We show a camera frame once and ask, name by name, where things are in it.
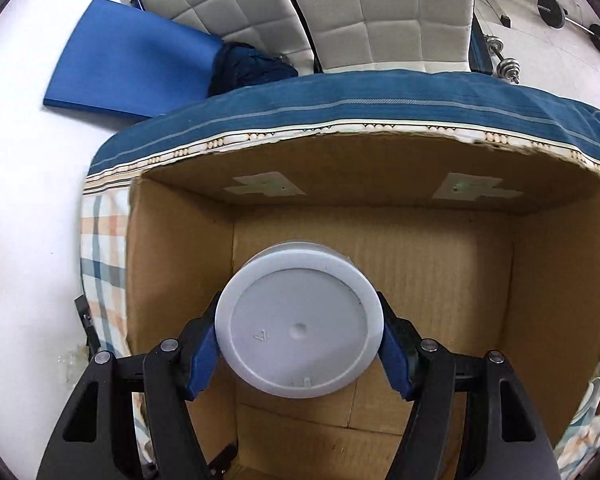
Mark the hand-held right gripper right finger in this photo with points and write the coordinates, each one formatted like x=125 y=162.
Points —
x=396 y=355

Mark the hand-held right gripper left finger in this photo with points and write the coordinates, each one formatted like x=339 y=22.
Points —
x=203 y=360

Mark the cardboard box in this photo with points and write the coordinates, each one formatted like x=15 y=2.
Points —
x=330 y=280

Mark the white plastic jar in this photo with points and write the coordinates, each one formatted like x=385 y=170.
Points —
x=298 y=321

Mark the blue striped bedsheet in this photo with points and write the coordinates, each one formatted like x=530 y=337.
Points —
x=330 y=105

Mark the dark blue knitted cloth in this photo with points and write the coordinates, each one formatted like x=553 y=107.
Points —
x=250 y=69

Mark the blue foam mat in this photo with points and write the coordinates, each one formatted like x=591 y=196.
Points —
x=130 y=60

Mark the chrome dumbbell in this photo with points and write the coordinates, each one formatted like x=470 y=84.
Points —
x=502 y=57

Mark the white quilted cushion right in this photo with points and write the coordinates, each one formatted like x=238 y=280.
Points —
x=385 y=15

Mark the white quilted cushion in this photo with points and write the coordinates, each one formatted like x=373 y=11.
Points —
x=230 y=15
x=385 y=15

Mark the white quilted cushion left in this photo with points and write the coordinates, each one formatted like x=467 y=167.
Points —
x=230 y=15

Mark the black barbell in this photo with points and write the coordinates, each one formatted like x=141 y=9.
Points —
x=572 y=17

